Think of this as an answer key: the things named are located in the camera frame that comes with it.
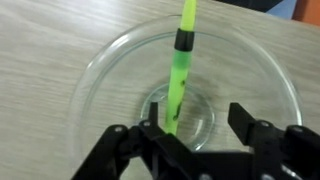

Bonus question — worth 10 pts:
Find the clear glass bowl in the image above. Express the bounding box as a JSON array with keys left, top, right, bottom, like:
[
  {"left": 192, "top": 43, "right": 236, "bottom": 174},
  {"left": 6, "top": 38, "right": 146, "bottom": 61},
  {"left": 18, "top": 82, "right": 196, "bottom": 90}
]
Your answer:
[{"left": 68, "top": 13, "right": 304, "bottom": 171}]

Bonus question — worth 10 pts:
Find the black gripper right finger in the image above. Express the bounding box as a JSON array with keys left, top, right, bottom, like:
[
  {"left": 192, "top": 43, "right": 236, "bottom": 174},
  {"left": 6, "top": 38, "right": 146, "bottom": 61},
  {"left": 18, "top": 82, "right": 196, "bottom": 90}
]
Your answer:
[{"left": 227, "top": 102, "right": 320, "bottom": 180}]

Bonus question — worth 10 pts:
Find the yellow-green marker with black band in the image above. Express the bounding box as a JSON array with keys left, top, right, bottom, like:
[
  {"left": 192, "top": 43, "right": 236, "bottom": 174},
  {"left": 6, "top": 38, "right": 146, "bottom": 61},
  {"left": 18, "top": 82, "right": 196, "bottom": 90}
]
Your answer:
[{"left": 163, "top": 0, "right": 198, "bottom": 137}]

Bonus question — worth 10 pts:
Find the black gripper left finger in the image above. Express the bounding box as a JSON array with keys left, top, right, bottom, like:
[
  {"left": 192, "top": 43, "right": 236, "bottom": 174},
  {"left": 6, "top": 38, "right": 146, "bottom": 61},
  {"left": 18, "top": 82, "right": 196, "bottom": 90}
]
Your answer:
[{"left": 70, "top": 101, "right": 201, "bottom": 180}]

